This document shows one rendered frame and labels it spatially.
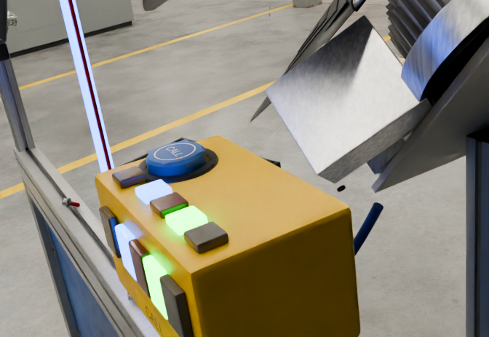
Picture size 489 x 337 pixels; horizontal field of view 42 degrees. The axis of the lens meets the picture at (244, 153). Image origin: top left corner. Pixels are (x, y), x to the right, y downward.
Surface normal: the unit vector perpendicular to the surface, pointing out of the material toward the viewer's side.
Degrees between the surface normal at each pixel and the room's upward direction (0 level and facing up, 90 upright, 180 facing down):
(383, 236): 0
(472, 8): 66
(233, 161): 0
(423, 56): 92
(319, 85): 55
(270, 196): 0
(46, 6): 90
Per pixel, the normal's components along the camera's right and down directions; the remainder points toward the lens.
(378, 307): -0.14, -0.92
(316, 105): -0.42, -0.19
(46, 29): 0.67, 0.20
